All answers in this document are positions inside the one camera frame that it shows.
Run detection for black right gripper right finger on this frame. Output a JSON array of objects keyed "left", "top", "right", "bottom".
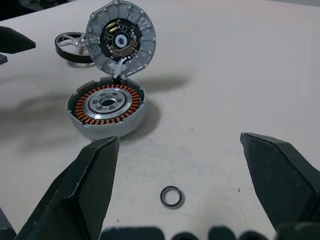
[{"left": 239, "top": 132, "right": 320, "bottom": 227}]

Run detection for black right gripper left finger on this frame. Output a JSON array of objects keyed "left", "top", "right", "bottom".
[{"left": 14, "top": 135, "right": 121, "bottom": 240}]

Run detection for black rotor ring silver spokes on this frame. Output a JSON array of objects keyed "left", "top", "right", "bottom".
[{"left": 54, "top": 32, "right": 95, "bottom": 66}]

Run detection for small silver bearing ring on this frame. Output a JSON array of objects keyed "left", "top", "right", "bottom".
[{"left": 159, "top": 185, "right": 184, "bottom": 209}]

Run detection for silver tape roll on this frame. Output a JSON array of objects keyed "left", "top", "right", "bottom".
[{"left": 66, "top": 76, "right": 148, "bottom": 140}]

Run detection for silver motor cover circuit board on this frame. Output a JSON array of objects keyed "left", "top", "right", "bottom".
[{"left": 85, "top": 0, "right": 157, "bottom": 79}]

